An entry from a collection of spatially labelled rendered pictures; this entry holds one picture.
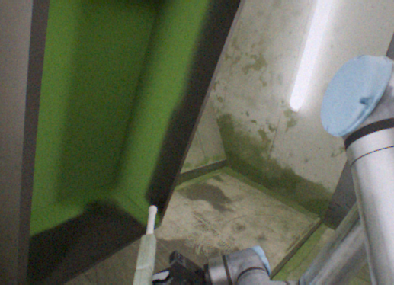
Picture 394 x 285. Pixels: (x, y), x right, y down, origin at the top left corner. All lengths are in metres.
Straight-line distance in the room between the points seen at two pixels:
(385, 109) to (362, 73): 0.05
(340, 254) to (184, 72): 0.76
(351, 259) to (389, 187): 0.34
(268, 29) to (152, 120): 1.77
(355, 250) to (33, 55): 0.70
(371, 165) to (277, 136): 2.28
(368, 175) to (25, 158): 0.60
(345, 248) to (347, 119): 0.34
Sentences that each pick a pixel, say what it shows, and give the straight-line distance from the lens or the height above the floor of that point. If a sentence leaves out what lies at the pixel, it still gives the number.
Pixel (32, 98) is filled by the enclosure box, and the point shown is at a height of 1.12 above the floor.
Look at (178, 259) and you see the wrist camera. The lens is 0.83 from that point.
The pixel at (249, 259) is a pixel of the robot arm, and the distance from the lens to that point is 0.85.
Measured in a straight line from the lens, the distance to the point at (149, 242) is 0.98.
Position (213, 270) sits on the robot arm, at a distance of 0.86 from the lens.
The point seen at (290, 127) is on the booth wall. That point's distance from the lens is 2.57.
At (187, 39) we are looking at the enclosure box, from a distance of 1.05.
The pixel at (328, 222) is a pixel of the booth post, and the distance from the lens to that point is 2.66.
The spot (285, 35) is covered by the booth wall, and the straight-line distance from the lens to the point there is 2.62.
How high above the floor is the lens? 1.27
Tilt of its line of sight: 19 degrees down
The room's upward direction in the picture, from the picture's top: 11 degrees clockwise
